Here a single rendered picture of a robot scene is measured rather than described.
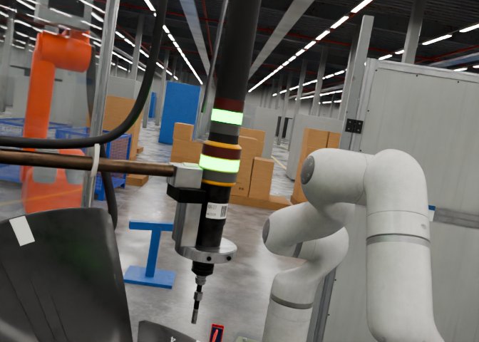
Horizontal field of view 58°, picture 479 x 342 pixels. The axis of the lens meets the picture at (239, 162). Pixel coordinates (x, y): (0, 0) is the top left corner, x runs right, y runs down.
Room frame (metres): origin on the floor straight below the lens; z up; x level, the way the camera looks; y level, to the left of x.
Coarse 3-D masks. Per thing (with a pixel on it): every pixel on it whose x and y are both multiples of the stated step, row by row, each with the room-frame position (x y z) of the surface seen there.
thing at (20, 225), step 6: (24, 216) 0.48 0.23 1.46; (12, 222) 0.47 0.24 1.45; (18, 222) 0.47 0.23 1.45; (24, 222) 0.48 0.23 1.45; (18, 228) 0.47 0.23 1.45; (24, 228) 0.47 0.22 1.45; (18, 234) 0.46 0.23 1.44; (24, 234) 0.47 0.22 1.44; (30, 234) 0.47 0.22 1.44; (18, 240) 0.46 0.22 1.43; (24, 240) 0.46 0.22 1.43; (30, 240) 0.47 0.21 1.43
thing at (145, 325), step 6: (138, 324) 0.71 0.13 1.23; (144, 324) 0.72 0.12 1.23; (150, 324) 0.72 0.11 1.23; (156, 324) 0.73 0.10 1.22; (138, 330) 0.70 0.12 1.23; (144, 330) 0.70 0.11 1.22; (150, 330) 0.71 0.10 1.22; (156, 330) 0.72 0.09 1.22; (162, 330) 0.72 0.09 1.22; (168, 330) 0.73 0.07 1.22; (174, 330) 0.74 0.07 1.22; (138, 336) 0.68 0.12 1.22; (144, 336) 0.69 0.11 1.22; (150, 336) 0.69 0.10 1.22; (156, 336) 0.70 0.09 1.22; (162, 336) 0.70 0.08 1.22; (180, 336) 0.73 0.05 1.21; (186, 336) 0.73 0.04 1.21
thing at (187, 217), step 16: (176, 176) 0.44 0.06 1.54; (192, 176) 0.45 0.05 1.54; (176, 192) 0.45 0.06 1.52; (192, 192) 0.45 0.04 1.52; (176, 208) 0.48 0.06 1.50; (192, 208) 0.46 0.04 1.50; (176, 224) 0.47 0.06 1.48; (192, 224) 0.46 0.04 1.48; (176, 240) 0.46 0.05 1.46; (192, 240) 0.46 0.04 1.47; (224, 240) 0.50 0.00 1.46; (192, 256) 0.45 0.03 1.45; (208, 256) 0.45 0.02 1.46; (224, 256) 0.46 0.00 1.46
